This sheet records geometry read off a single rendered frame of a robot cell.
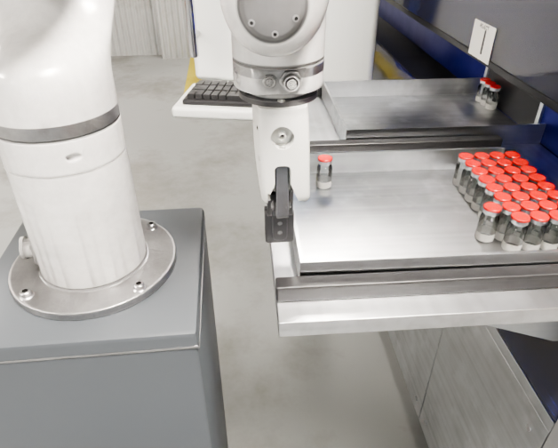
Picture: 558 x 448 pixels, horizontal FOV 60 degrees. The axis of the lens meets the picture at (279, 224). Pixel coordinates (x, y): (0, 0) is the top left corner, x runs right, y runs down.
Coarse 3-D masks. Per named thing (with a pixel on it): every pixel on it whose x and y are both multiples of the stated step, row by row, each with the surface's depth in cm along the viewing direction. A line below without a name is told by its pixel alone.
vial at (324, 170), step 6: (318, 162) 67; (330, 162) 67; (318, 168) 68; (324, 168) 67; (330, 168) 67; (318, 174) 68; (324, 174) 67; (330, 174) 68; (318, 180) 68; (324, 180) 68; (330, 180) 68; (318, 186) 69; (324, 186) 68; (330, 186) 69
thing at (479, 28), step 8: (480, 24) 85; (480, 32) 85; (488, 32) 83; (472, 40) 88; (480, 40) 85; (488, 40) 83; (472, 48) 89; (480, 48) 86; (488, 48) 83; (480, 56) 86; (488, 56) 83; (488, 64) 83
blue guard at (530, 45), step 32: (416, 0) 116; (448, 0) 98; (480, 0) 85; (512, 0) 75; (544, 0) 67; (448, 32) 99; (512, 32) 76; (544, 32) 68; (512, 64) 76; (544, 64) 68
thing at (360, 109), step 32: (352, 96) 102; (384, 96) 102; (416, 96) 102; (448, 96) 102; (352, 128) 88; (384, 128) 79; (416, 128) 79; (448, 128) 80; (480, 128) 80; (512, 128) 81; (544, 128) 81
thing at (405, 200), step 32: (352, 160) 72; (384, 160) 73; (416, 160) 73; (448, 160) 73; (320, 192) 68; (352, 192) 68; (384, 192) 68; (416, 192) 68; (448, 192) 68; (320, 224) 61; (352, 224) 61; (384, 224) 61; (416, 224) 61; (448, 224) 61; (320, 256) 56; (352, 256) 56; (384, 256) 56; (416, 256) 51; (448, 256) 51; (480, 256) 51; (512, 256) 51; (544, 256) 52
